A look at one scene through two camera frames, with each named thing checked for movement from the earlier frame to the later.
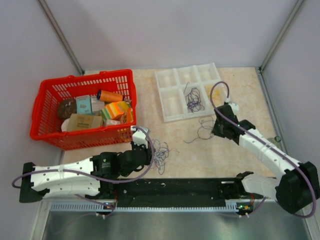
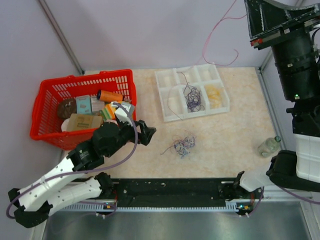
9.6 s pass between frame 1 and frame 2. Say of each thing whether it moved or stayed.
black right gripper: moved
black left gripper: moved
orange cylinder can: stayed
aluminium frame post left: stayed
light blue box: stayed
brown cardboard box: stayed
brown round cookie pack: stayed
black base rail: stayed
